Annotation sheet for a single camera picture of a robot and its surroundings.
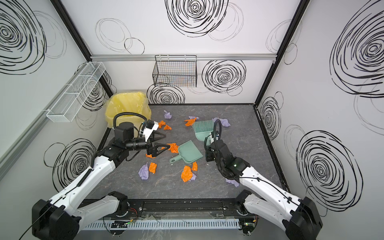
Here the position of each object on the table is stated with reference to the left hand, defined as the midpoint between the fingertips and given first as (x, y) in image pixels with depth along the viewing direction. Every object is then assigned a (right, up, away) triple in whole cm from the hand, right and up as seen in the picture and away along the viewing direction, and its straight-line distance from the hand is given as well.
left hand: (167, 141), depth 70 cm
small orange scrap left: (-6, -5, -6) cm, 10 cm away
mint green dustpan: (+9, -11, +24) cm, 27 cm away
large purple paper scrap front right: (+34, -24, +10) cm, 43 cm away
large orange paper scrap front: (+9, -21, +14) cm, 27 cm away
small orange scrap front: (+13, -17, +16) cm, 27 cm away
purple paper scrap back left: (-7, +13, +38) cm, 41 cm away
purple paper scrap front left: (-16, -20, +14) cm, 29 cm away
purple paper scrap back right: (+35, +9, +37) cm, 51 cm away
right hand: (+19, -5, +9) cm, 21 cm away
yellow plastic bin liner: (-31, +22, +25) cm, 45 cm away
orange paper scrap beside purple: (-12, -17, +16) cm, 27 cm away
